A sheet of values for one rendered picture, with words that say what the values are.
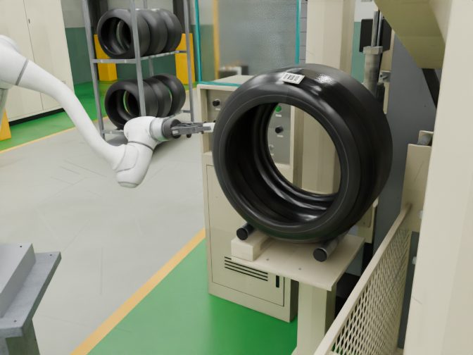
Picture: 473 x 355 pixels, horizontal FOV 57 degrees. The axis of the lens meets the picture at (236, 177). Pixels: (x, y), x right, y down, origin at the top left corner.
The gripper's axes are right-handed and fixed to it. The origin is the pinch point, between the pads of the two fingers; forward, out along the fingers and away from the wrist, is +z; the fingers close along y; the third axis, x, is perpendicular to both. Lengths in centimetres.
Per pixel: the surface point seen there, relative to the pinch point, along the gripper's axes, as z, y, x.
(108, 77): -850, 713, -5
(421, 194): 65, 19, 28
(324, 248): 42, -10, 37
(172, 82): -287, 316, 3
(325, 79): 45.3, -5.3, -13.2
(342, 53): 39, 28, -18
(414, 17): 73, -27, -26
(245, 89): 21.8, -9.9, -13.0
